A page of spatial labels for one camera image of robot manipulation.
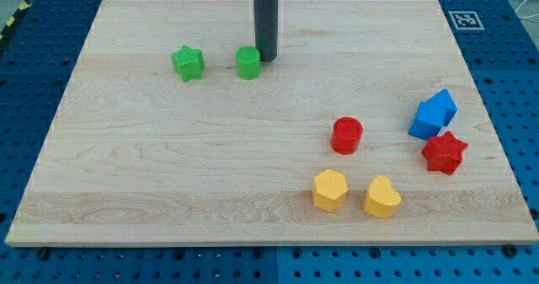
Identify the red star block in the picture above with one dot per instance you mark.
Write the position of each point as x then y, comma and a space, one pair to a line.
444, 153

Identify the yellow hexagon block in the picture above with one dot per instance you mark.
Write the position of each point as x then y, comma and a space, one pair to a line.
329, 190

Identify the white fiducial marker tag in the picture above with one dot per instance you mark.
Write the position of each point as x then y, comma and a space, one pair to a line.
466, 20

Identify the green cylinder block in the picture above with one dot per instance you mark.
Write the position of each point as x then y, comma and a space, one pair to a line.
248, 62

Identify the red cylinder block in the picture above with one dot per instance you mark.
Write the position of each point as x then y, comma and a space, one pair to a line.
346, 135

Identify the blue triangle block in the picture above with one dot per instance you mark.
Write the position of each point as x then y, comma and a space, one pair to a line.
444, 100

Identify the green star block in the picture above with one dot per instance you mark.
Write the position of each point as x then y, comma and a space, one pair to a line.
188, 63

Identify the blue cube block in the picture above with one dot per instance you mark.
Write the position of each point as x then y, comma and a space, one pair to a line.
428, 121

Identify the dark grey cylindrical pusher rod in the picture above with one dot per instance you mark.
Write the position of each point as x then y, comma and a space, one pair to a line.
265, 13

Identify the yellow heart block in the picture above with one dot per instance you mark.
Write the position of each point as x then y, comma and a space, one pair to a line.
381, 200

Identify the yellow black hazard tape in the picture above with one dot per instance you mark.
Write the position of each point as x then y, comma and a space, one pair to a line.
15, 20

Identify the light wooden board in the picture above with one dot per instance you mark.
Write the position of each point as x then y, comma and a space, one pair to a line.
137, 158

